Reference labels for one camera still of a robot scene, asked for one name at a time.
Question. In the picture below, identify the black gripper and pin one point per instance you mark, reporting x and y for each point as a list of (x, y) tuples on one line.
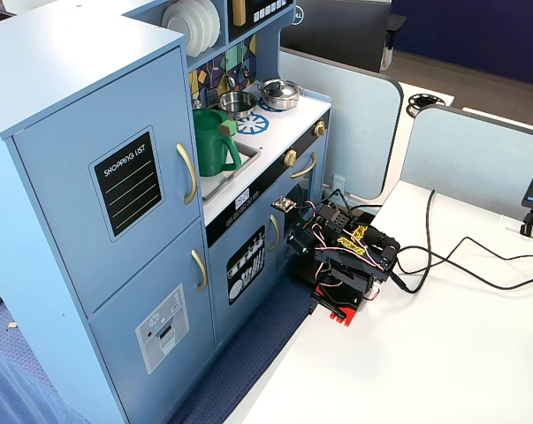
[(302, 239)]

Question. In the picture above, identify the blue shopping list fridge door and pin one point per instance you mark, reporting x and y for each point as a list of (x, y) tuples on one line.
[(63, 176)]

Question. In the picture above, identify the blue dishwasher print door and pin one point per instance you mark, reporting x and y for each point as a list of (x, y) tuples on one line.
[(219, 256)]

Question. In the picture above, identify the blue oven door with window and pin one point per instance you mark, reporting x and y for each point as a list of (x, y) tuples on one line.
[(302, 162)]

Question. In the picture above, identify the blue water dispenser fridge door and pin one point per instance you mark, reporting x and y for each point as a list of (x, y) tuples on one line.
[(129, 287)]

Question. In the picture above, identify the open steel pan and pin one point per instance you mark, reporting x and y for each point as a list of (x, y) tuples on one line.
[(237, 102)]

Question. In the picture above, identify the blue toy kitchen cabinet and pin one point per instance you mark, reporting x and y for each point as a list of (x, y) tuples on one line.
[(71, 44)]

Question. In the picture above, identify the gold stove knob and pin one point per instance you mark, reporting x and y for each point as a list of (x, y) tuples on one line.
[(320, 128), (289, 157)]

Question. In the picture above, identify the light blue desk partition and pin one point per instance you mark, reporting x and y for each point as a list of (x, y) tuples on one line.
[(469, 154), (359, 132)]

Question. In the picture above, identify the green plastic pitcher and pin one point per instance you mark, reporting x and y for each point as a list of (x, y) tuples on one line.
[(208, 150)]

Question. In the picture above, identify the small green wooden block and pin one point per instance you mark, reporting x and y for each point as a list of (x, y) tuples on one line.
[(228, 128)]

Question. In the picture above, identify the steel pot with lid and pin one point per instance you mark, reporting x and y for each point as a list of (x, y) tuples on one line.
[(278, 90)]

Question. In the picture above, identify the steel slotted spoon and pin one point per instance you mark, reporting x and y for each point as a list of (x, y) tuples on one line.
[(196, 104)]

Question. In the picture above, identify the steel slotted spatula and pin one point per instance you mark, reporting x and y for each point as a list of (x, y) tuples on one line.
[(213, 95)]

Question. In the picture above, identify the black filament spool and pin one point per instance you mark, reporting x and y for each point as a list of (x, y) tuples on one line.
[(414, 102)]

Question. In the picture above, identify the steel ladle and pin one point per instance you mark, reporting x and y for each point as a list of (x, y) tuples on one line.
[(231, 81)]

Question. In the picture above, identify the black Dell monitor back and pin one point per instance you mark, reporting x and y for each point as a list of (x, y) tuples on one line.
[(337, 31)]

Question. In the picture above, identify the white toy plate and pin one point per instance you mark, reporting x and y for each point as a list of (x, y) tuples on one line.
[(214, 22), (174, 20), (197, 37)]

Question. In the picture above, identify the blue fabric cloth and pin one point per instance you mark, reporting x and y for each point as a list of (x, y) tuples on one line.
[(18, 388)]

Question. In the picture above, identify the small gripper camera board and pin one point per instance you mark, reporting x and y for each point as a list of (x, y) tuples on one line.
[(284, 204)]

